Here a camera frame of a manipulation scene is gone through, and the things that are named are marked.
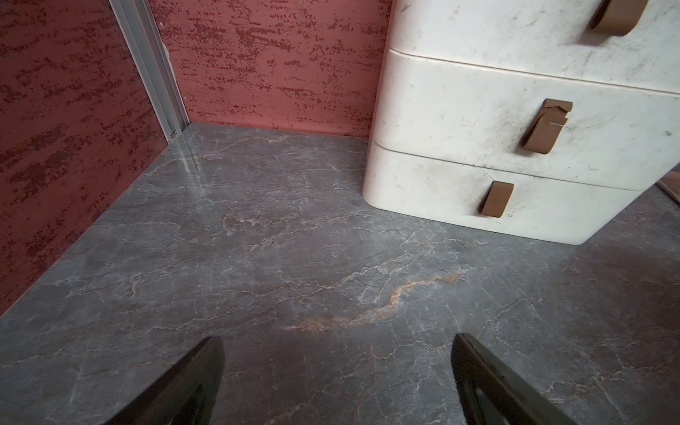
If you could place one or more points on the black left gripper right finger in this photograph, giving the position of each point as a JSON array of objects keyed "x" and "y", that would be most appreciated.
[{"x": 490, "y": 392}]

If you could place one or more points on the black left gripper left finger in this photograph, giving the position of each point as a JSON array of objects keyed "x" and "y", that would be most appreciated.
[{"x": 185, "y": 394}]

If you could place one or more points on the white three-drawer organizer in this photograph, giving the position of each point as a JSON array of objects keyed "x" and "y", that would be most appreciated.
[{"x": 538, "y": 119}]

